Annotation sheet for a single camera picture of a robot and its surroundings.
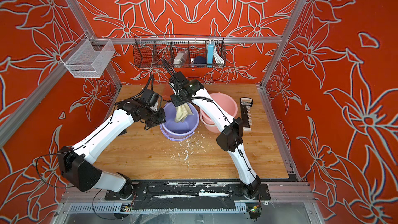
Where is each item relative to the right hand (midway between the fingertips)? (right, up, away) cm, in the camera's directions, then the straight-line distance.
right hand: (173, 99), depth 83 cm
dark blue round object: (+15, +24, +12) cm, 31 cm away
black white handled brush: (+47, -3, +24) cm, 53 cm away
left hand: (-3, -10, -5) cm, 11 cm away
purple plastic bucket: (+4, -16, -8) cm, 18 cm away
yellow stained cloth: (+5, -6, -2) cm, 8 cm away
